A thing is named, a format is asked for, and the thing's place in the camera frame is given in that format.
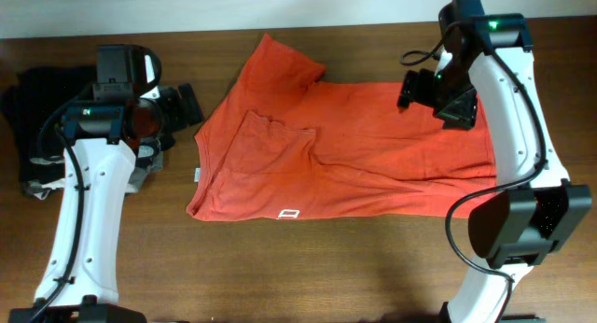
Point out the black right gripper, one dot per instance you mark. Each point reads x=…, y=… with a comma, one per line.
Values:
x=417, y=89

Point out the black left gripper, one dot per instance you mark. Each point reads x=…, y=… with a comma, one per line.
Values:
x=177, y=118

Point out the red orange t-shirt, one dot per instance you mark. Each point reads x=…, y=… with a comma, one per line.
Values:
x=285, y=144

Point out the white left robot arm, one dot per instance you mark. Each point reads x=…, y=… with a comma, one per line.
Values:
x=80, y=282

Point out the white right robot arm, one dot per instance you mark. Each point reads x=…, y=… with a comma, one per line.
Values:
x=486, y=63

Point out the folded grey white garment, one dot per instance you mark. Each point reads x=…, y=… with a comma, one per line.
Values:
x=150, y=160

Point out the folded black shirt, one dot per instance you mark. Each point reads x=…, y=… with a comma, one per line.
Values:
x=32, y=127

